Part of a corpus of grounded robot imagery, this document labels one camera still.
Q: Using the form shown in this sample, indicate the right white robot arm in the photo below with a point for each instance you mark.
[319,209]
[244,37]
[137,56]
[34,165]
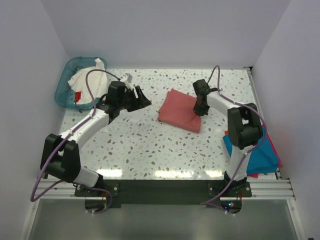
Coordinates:
[243,125]

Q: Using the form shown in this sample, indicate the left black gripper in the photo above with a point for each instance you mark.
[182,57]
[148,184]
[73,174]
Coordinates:
[141,102]

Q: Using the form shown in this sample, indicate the aluminium frame rail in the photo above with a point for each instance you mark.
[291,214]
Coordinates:
[167,210]

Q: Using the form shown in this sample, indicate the salmon pink t shirt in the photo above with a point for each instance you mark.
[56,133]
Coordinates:
[178,110]

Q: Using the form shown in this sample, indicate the red garment tag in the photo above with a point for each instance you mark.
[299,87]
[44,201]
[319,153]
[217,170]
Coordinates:
[77,96]

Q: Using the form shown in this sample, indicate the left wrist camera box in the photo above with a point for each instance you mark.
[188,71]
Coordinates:
[127,79]

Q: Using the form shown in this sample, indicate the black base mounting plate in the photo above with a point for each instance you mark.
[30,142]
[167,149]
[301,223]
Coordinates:
[150,192]

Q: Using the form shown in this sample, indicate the teal plastic basket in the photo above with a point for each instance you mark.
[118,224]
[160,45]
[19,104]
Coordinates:
[64,95]

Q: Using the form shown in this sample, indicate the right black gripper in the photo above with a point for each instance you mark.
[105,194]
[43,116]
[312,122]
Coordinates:
[198,111]

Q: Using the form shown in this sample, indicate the blue folded t shirt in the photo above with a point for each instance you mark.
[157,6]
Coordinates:
[236,155]

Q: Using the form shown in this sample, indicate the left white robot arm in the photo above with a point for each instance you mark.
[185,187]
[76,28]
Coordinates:
[61,153]

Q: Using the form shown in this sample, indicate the white t shirt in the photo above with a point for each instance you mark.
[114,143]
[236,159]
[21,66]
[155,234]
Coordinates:
[97,81]

